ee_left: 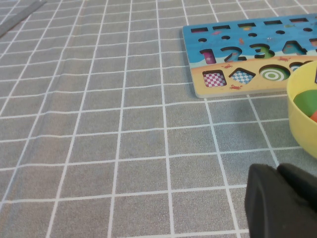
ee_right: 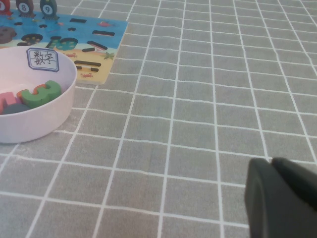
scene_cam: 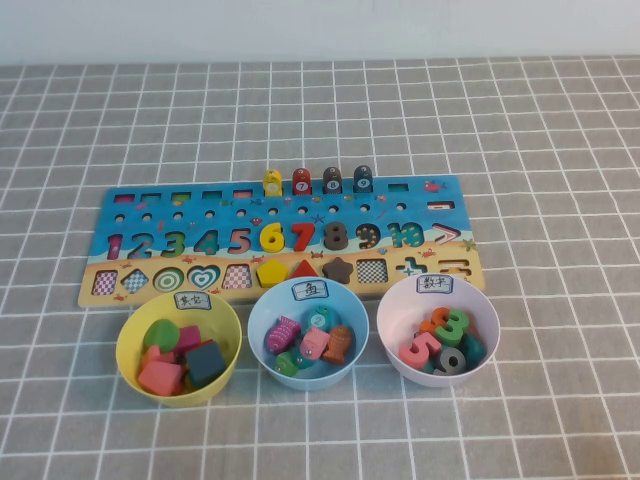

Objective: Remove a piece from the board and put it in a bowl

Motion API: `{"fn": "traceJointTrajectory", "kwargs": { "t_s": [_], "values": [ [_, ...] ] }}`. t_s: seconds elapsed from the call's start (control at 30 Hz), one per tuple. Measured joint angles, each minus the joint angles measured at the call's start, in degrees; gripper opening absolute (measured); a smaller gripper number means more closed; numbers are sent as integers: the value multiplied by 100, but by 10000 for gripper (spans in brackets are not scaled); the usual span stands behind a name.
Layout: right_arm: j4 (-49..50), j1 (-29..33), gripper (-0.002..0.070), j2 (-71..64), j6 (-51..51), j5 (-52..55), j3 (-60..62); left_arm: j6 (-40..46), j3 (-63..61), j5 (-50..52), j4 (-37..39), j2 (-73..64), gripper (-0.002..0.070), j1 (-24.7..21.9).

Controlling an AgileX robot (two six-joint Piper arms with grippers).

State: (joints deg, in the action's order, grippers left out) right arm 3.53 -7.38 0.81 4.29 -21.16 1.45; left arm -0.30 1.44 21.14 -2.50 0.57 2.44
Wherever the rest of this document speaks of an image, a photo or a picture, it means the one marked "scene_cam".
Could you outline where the brown fish peg eight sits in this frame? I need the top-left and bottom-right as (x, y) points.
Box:
(322, 166), (344, 195)

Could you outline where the pink wooden block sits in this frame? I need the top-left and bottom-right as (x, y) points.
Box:
(137, 360), (185, 396)

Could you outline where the green wooden circle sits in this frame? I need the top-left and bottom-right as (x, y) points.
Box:
(143, 319), (180, 350)

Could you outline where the paper label on blue bowl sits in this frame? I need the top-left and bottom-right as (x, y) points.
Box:
(291, 278), (330, 301)

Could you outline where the teal wooden fish two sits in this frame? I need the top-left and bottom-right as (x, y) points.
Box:
(305, 305), (342, 332)

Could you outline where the yellow wooden pentagon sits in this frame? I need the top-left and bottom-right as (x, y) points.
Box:
(256, 259), (292, 287)

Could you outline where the paper label on yellow bowl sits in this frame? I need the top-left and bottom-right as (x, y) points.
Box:
(173, 292), (212, 311)

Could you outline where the brown wooden star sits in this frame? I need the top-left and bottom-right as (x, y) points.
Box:
(321, 256), (355, 282)

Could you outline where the dark blue fish peg nine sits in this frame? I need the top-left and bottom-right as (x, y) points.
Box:
(352, 165), (375, 194)

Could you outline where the red wooden number seven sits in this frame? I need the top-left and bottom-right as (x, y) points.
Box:
(290, 222), (317, 253)

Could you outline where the grey wooden number nine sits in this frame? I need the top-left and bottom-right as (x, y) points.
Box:
(431, 347), (468, 376)

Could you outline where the pink plastic bowl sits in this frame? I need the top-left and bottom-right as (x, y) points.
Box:
(375, 275), (501, 389)

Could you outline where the orange wooden number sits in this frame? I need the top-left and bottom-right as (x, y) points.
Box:
(418, 306), (451, 336)

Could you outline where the blue wooden number puzzle board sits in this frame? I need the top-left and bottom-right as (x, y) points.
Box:
(77, 174), (486, 308)

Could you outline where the brown wooden number eight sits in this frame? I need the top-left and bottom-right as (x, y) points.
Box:
(322, 221), (350, 251)

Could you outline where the green wooden fish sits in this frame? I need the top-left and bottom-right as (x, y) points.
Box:
(274, 351), (316, 379)

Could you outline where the yellow fish peg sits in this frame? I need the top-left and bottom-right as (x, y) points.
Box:
(262, 168), (284, 197)

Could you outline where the green wooden number three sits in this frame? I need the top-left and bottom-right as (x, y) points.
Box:
(433, 308), (472, 347)

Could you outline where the magenta wooden block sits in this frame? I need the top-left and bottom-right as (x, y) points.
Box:
(174, 325), (202, 354)

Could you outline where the red fish peg seven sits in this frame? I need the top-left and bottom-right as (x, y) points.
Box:
(291, 167), (313, 196)

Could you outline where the pink wooden fish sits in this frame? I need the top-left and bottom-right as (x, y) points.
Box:
(299, 327), (330, 360)

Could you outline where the pink wooden number five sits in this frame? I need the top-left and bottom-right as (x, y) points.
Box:
(398, 333), (441, 372)

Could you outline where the dark teal wooden square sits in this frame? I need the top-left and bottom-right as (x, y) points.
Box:
(184, 340), (227, 388)

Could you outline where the paper label on pink bowl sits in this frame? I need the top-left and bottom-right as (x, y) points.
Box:
(415, 274), (454, 295)

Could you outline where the yellow wooden number six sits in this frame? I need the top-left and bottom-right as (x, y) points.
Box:
(258, 221), (286, 253)

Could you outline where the orange wooden fish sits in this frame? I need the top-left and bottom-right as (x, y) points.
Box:
(320, 325), (354, 365)

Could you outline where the teal wooden number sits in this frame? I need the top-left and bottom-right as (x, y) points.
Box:
(459, 332), (488, 369)

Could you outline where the blue plastic bowl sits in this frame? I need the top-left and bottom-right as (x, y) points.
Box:
(247, 279), (371, 389)

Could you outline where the red wooden triangle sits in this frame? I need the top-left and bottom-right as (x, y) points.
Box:
(288, 259), (324, 282)

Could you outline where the yellow plastic bowl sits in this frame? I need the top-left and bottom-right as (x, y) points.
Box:
(115, 291), (244, 407)

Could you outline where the magenta striped wooden fish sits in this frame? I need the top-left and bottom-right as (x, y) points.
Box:
(263, 315), (301, 355)

